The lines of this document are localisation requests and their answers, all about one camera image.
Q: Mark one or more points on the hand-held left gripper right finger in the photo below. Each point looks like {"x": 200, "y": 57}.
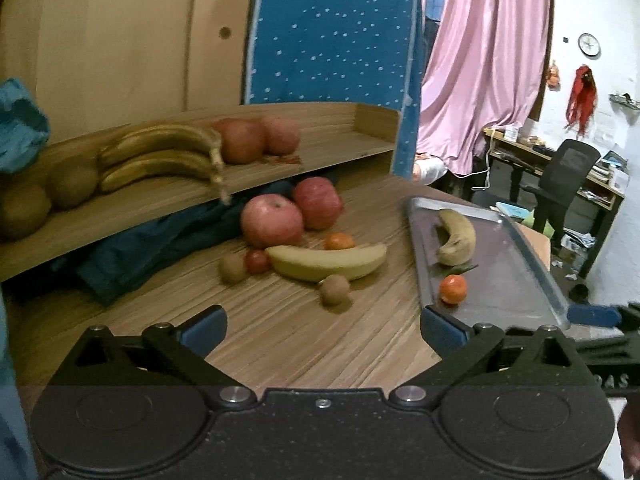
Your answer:
{"x": 440, "y": 331}

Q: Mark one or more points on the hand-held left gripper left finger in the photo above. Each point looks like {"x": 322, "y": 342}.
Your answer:
{"x": 205, "y": 329}

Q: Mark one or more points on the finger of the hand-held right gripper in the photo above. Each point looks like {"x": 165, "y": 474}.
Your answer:
{"x": 602, "y": 346}
{"x": 592, "y": 316}

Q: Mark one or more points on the small brown kiwi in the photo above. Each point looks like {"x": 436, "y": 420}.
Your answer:
{"x": 233, "y": 268}
{"x": 335, "y": 290}

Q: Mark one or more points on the small red tomato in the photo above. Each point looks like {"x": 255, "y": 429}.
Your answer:
{"x": 256, "y": 262}

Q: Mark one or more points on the metal tray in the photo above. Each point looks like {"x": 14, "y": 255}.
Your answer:
{"x": 505, "y": 270}

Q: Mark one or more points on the pale red apple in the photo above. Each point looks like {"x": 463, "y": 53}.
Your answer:
{"x": 272, "y": 221}

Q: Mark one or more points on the long yellow banana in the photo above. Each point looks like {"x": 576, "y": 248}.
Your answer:
{"x": 325, "y": 262}

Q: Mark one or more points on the orange tangerine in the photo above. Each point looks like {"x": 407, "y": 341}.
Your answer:
{"x": 453, "y": 290}
{"x": 340, "y": 241}

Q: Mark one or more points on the person's right hand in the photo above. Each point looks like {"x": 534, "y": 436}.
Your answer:
{"x": 631, "y": 435}

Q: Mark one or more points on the black cup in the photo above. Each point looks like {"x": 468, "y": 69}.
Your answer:
{"x": 580, "y": 292}

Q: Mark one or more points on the green leaf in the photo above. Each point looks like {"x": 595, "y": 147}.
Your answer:
{"x": 462, "y": 269}

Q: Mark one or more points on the cardboard box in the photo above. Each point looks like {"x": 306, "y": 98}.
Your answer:
{"x": 537, "y": 242}

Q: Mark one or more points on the short curled banana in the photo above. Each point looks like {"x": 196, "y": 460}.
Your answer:
{"x": 460, "y": 237}

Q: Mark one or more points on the dark teal cloth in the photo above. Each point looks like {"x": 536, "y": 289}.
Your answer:
{"x": 150, "y": 250}

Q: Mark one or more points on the black office chair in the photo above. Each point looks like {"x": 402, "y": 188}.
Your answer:
{"x": 570, "y": 170}

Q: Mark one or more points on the white bundle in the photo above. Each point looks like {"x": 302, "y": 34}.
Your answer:
{"x": 430, "y": 170}

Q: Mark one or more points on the brown-speckled banana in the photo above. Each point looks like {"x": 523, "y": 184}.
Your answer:
{"x": 160, "y": 136}
{"x": 160, "y": 166}

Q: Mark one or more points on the deep red apple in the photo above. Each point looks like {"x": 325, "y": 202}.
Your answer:
{"x": 320, "y": 202}

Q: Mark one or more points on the cluttered wooden desk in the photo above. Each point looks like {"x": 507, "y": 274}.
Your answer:
{"x": 515, "y": 149}

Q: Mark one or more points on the dark red apple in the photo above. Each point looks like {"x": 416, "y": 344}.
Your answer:
{"x": 242, "y": 141}
{"x": 282, "y": 135}

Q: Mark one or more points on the red hanging cloth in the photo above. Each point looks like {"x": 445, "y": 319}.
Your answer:
{"x": 582, "y": 95}

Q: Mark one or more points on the curved wooden shelf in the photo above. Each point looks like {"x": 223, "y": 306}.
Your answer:
{"x": 325, "y": 140}

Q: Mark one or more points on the orange hanging ornament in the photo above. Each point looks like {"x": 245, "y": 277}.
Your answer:
{"x": 553, "y": 76}

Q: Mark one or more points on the pink curtain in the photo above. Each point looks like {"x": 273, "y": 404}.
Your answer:
{"x": 480, "y": 60}

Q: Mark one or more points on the light teal cloth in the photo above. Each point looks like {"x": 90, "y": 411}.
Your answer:
{"x": 20, "y": 125}

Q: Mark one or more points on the wooden wardrobe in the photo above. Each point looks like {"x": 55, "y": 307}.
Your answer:
{"x": 125, "y": 35}

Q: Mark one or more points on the blue dotted mattress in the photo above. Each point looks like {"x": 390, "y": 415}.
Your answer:
{"x": 335, "y": 35}

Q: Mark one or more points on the metal wall shelf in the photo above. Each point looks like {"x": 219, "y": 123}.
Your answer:
{"x": 625, "y": 100}

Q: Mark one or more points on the round wall clock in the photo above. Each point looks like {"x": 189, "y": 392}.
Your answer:
{"x": 589, "y": 44}

